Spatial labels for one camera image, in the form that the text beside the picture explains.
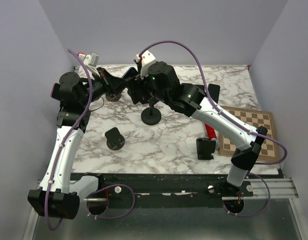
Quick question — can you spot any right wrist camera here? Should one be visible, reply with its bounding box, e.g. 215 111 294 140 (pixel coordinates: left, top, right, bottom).
134 50 156 80

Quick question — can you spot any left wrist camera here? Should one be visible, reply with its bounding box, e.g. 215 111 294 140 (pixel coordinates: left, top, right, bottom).
78 52 99 75

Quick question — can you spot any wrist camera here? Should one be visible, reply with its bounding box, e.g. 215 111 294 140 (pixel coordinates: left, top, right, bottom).
78 52 99 75
134 50 156 80

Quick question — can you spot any aluminium frame rail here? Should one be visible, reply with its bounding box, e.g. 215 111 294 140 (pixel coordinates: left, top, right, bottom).
23 173 301 240

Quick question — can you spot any right black folding stand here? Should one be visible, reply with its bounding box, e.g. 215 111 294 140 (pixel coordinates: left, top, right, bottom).
196 137 216 161

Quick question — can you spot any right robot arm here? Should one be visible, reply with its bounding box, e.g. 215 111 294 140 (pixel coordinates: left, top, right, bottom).
128 60 268 196

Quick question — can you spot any wooden chessboard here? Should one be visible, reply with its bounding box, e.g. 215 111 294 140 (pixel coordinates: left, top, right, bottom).
218 105 280 164

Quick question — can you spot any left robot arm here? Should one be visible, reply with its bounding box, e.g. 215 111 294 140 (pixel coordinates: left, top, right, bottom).
27 67 127 220

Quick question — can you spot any red cylinder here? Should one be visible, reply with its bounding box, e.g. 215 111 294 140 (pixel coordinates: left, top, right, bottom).
205 124 218 141

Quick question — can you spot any black phone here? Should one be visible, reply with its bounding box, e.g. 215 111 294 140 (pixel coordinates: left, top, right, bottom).
208 83 220 104
122 67 138 79

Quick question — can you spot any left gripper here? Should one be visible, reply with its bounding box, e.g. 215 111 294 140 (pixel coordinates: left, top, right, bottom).
80 67 127 107

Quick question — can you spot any black clamp stand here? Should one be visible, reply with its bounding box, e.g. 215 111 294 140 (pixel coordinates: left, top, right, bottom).
141 98 161 126

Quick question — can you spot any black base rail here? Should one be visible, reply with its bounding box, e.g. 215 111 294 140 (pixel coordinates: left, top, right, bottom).
87 173 253 211

